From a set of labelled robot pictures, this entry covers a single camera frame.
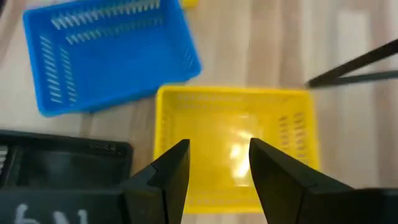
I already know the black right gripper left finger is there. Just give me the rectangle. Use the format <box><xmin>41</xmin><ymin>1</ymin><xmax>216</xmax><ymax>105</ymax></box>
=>
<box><xmin>119</xmin><ymin>139</ymin><xmax>191</xmax><ymax>224</ymax></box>

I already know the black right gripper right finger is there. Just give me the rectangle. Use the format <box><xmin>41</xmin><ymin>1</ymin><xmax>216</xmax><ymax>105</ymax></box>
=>
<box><xmin>248</xmin><ymin>138</ymin><xmax>355</xmax><ymax>224</ymax></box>

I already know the yellow slotted plastic basket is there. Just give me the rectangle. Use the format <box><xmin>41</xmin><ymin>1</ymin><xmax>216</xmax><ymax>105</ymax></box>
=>
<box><xmin>153</xmin><ymin>85</ymin><xmax>321</xmax><ymax>215</ymax></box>

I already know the black slotted plastic basket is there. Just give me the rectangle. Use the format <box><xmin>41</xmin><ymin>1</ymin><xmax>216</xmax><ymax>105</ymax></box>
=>
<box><xmin>0</xmin><ymin>129</ymin><xmax>134</xmax><ymax>190</ymax></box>

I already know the blue slotted plastic basket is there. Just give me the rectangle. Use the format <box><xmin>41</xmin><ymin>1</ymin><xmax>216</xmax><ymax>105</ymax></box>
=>
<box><xmin>22</xmin><ymin>0</ymin><xmax>203</xmax><ymax>118</ymax></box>

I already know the black metal rod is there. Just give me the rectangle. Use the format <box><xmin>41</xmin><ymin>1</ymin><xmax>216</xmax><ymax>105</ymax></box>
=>
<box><xmin>306</xmin><ymin>39</ymin><xmax>398</xmax><ymax>88</ymax></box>

